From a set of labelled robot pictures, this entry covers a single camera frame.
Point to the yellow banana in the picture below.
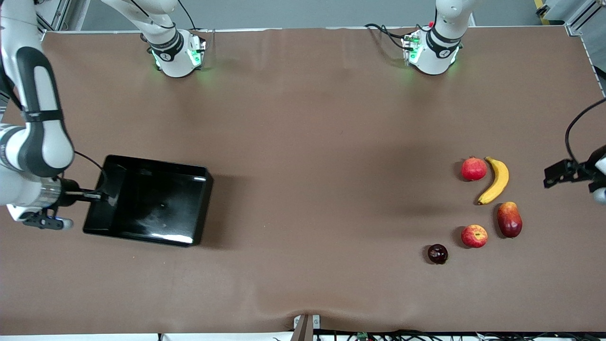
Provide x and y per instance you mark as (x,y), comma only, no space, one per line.
(499,180)

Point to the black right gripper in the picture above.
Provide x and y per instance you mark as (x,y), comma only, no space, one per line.
(69,192)

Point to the yellow black striped post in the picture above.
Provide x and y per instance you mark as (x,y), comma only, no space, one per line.
(542,9)

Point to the table cover mat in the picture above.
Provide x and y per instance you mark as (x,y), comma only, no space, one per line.
(303,237)

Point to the red yellow apple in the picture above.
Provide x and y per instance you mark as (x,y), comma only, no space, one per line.
(474,236)

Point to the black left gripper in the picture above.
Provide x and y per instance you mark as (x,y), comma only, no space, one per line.
(583,171)

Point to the red mango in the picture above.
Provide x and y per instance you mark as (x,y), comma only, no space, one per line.
(510,220)

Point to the red pomegranate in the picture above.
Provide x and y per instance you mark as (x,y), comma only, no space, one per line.
(474,169)

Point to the black plastic box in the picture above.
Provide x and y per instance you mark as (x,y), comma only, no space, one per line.
(156,203)

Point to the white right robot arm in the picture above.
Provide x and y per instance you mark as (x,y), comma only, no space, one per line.
(42,142)

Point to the aluminium frame profile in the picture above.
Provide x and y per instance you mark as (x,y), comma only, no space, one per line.
(580,21)
(61,12)

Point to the dark purple plum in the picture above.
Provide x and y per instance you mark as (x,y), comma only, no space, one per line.
(438,254)

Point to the metal table bracket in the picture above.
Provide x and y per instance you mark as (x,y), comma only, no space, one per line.
(303,329)

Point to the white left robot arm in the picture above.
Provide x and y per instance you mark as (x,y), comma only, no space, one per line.
(442,45)

